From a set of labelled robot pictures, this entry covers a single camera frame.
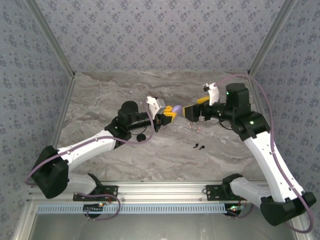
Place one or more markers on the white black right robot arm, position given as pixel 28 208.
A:
pixel 265 160

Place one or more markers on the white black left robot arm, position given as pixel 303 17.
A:
pixel 87 146

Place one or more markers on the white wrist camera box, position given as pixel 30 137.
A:
pixel 155 105
pixel 213 96

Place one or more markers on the aluminium side rail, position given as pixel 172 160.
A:
pixel 256 95
pixel 66 100

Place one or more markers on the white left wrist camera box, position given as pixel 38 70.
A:
pixel 155 105

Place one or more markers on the grey metal lower panel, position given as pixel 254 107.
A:
pixel 160 227

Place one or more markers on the black round earbud case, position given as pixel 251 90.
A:
pixel 141 137

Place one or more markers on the aluminium corner post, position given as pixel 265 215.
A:
pixel 272 37
pixel 50 37

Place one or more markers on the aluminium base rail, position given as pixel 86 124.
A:
pixel 162 191

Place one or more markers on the small controller board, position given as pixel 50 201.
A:
pixel 92 208
pixel 233 208

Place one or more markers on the purple round earbud case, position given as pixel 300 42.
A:
pixel 178 109

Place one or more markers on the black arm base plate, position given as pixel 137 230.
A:
pixel 212 192
pixel 110 193

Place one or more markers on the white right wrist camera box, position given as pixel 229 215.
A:
pixel 213 96

